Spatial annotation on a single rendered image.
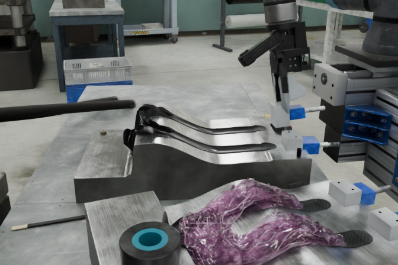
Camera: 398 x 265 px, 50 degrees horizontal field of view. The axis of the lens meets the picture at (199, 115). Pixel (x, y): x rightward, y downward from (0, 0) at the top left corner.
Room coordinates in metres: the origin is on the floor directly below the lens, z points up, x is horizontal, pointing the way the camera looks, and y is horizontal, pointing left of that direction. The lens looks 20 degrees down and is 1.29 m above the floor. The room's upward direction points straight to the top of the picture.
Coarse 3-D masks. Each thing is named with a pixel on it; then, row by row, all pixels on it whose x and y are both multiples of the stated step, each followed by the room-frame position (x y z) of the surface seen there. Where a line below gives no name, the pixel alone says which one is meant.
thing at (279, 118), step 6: (276, 102) 1.01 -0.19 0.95; (270, 108) 1.01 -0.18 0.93; (276, 108) 0.96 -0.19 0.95; (282, 108) 0.96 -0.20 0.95; (294, 108) 0.97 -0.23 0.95; (300, 108) 0.97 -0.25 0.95; (306, 108) 0.99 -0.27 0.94; (312, 108) 0.99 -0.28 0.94; (318, 108) 0.99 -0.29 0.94; (324, 108) 0.99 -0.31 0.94; (276, 114) 0.96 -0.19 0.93; (282, 114) 0.96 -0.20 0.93; (288, 114) 0.96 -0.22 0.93; (294, 114) 0.97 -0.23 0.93; (300, 114) 0.97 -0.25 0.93; (276, 120) 0.96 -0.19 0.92; (282, 120) 0.96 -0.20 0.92; (288, 120) 0.96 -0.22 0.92; (276, 126) 0.96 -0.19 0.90; (282, 126) 0.96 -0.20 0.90
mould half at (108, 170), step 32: (96, 160) 0.85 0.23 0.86; (128, 160) 0.85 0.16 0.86; (160, 160) 0.79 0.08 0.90; (192, 160) 0.79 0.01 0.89; (224, 160) 0.81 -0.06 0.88; (256, 160) 0.81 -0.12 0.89; (288, 160) 0.81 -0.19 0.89; (96, 192) 0.78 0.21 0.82; (128, 192) 0.78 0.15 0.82; (160, 192) 0.79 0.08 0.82; (192, 192) 0.79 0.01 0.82
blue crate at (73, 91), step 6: (78, 84) 3.65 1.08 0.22; (84, 84) 3.68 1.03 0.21; (90, 84) 3.69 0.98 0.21; (96, 84) 3.71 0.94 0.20; (102, 84) 3.72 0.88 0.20; (108, 84) 3.73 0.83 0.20; (114, 84) 3.75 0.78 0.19; (120, 84) 3.77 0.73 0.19; (126, 84) 3.79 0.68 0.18; (132, 84) 3.81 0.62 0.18; (66, 90) 3.65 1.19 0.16; (72, 90) 3.65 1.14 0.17; (78, 90) 3.66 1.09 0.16; (72, 96) 3.65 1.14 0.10; (78, 96) 3.66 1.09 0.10; (72, 102) 3.64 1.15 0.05
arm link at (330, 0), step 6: (330, 0) 1.30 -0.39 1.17; (336, 0) 1.29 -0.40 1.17; (342, 0) 1.28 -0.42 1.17; (348, 0) 1.26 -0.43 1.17; (354, 0) 1.25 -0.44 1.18; (360, 0) 1.24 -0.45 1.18; (330, 6) 1.32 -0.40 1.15; (336, 6) 1.30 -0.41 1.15; (342, 6) 1.29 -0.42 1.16; (348, 6) 1.28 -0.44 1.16; (354, 6) 1.26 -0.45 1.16; (360, 6) 1.25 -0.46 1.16
